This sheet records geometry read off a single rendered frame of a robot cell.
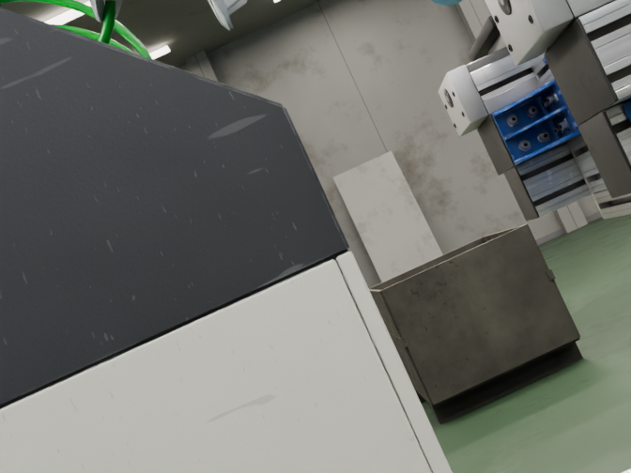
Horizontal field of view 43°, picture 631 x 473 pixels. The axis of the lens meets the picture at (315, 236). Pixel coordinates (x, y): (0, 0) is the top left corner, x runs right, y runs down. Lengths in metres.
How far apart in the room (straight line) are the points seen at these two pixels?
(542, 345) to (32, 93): 2.97
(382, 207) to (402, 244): 0.58
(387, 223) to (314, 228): 9.97
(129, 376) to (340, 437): 0.21
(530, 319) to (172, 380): 2.87
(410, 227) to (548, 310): 7.24
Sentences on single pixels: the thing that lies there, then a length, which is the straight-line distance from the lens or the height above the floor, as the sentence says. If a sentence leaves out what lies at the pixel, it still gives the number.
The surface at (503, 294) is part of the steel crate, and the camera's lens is 3.54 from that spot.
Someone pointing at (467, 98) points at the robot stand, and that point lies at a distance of 1.31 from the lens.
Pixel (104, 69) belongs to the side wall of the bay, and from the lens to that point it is 0.84.
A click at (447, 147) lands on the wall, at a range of 11.40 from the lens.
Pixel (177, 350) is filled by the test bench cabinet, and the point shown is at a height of 0.77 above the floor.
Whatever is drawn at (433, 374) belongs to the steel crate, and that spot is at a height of 0.22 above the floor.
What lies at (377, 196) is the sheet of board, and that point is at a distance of 10.89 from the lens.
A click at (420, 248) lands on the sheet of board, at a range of 10.65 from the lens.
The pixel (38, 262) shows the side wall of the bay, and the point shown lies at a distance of 0.82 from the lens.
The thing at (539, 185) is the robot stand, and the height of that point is 0.77.
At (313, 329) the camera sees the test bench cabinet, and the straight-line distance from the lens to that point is 0.79.
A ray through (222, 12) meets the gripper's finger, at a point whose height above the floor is 1.22.
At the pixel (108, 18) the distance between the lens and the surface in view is 1.08.
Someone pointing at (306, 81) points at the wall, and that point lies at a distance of 11.52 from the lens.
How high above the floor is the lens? 0.77
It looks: 3 degrees up
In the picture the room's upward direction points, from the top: 24 degrees counter-clockwise
